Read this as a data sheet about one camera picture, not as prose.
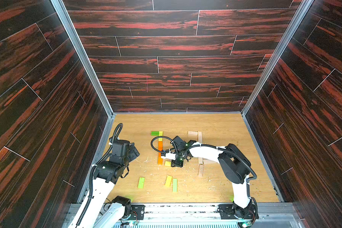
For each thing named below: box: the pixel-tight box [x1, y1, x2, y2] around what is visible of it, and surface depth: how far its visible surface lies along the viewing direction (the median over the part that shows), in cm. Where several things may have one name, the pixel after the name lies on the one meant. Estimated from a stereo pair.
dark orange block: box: [158, 141, 163, 152], surface depth 102 cm
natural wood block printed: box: [187, 131, 199, 136], surface depth 108 cm
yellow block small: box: [164, 174, 173, 188], surface depth 86 cm
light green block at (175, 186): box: [172, 178, 179, 193], surface depth 84 cm
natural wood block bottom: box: [197, 164, 204, 178], surface depth 90 cm
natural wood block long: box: [197, 131, 203, 144], surface depth 105 cm
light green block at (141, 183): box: [137, 176, 146, 189], surface depth 84 cm
